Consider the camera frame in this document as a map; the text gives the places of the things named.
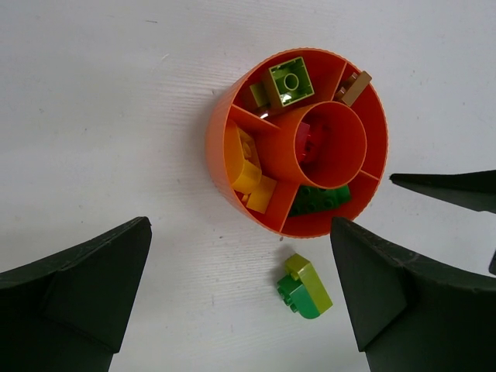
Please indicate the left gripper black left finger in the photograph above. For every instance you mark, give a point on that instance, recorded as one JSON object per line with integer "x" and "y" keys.
{"x": 69, "y": 311}

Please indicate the orange round divided container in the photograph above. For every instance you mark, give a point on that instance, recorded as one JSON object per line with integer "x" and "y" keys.
{"x": 353, "y": 153}

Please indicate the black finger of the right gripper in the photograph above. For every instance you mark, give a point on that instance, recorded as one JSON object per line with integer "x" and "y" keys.
{"x": 474, "y": 191}

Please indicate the lime square lego brick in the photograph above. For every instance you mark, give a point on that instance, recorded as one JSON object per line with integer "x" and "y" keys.
{"x": 287, "y": 83}

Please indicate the brown studded lego plate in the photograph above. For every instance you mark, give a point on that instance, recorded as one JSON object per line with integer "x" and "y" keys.
{"x": 352, "y": 88}

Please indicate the dark green lego plate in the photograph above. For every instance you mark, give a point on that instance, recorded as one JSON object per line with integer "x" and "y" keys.
{"x": 310, "y": 200}

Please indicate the lime long lego brick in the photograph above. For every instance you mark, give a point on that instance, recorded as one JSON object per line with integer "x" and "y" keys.
{"x": 257, "y": 97}

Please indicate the green curved lego brick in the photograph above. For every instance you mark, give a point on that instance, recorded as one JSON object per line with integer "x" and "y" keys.
{"x": 296, "y": 297}

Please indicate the lime sloped lego brick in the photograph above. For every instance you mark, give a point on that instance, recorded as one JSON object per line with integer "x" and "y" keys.
{"x": 302, "y": 270}

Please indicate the red ridged lego piece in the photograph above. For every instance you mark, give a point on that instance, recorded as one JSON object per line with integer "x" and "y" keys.
{"x": 308, "y": 142}

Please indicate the yellow long lego brick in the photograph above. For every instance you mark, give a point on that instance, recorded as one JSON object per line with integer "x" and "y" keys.
{"x": 241, "y": 157}

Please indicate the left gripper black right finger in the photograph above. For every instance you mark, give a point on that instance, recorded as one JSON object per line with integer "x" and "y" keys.
{"x": 410, "y": 312}

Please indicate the yellow square lego brick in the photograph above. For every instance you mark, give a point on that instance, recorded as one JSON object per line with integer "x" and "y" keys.
{"x": 259, "y": 199}

